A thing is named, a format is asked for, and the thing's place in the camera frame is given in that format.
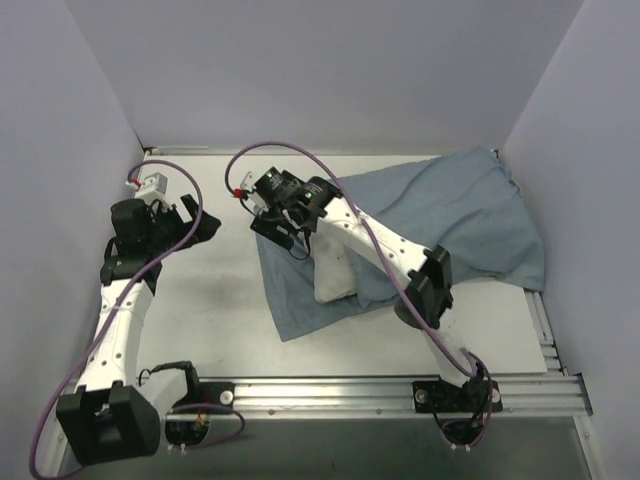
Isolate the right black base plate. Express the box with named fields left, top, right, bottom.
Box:
left=411, top=374, right=504, bottom=414

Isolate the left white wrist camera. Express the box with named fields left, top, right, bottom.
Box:
left=126, top=172, right=172, bottom=211

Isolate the blue pillowcase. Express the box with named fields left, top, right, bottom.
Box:
left=256, top=148, right=545, bottom=341

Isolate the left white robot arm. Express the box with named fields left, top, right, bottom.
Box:
left=56, top=194, right=221, bottom=467

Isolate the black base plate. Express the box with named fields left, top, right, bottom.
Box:
left=411, top=374, right=504, bottom=414
left=163, top=380, right=235, bottom=415

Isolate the aluminium front rail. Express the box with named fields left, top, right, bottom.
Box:
left=57, top=373, right=594, bottom=419

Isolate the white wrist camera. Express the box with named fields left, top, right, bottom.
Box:
left=126, top=172, right=172, bottom=211
left=232, top=172, right=268, bottom=211

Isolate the white pillow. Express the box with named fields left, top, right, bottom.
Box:
left=310, top=233, right=364, bottom=306

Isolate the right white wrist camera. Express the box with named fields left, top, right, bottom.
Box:
left=232, top=172, right=268, bottom=211

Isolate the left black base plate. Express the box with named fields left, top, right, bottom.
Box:
left=163, top=380, right=235, bottom=415

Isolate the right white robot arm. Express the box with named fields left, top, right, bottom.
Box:
left=241, top=168, right=482, bottom=409

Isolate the aluminium back rail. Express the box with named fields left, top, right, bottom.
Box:
left=146, top=146, right=209, bottom=156

